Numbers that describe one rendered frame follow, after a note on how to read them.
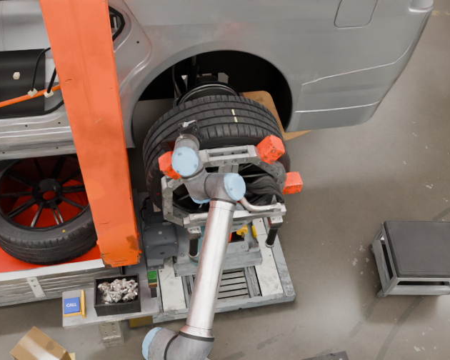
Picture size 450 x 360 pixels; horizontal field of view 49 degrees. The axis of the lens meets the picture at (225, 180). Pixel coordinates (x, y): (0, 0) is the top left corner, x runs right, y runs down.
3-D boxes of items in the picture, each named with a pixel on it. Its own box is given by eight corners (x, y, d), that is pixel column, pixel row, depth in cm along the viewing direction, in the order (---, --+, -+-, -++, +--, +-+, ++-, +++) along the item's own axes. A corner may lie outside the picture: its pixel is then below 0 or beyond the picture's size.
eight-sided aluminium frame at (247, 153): (271, 212, 251) (290, 140, 208) (273, 223, 247) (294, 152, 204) (162, 226, 241) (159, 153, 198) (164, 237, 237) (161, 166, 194)
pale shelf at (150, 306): (155, 281, 241) (155, 278, 238) (159, 314, 231) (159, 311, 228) (63, 294, 233) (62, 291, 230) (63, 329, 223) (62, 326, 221)
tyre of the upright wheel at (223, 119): (305, 126, 242) (202, 69, 201) (320, 163, 229) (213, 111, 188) (218, 197, 277) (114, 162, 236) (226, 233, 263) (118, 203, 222)
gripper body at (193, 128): (205, 135, 196) (203, 147, 186) (185, 143, 198) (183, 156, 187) (196, 118, 193) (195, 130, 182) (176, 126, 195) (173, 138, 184)
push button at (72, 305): (80, 298, 228) (79, 296, 227) (80, 313, 224) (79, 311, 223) (63, 301, 227) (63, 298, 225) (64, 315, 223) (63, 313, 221)
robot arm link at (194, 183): (211, 206, 175) (196, 177, 170) (188, 204, 183) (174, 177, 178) (226, 191, 181) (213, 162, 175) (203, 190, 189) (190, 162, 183)
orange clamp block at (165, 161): (185, 157, 205) (169, 148, 199) (188, 172, 200) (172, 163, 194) (173, 166, 208) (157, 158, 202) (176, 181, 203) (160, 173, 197)
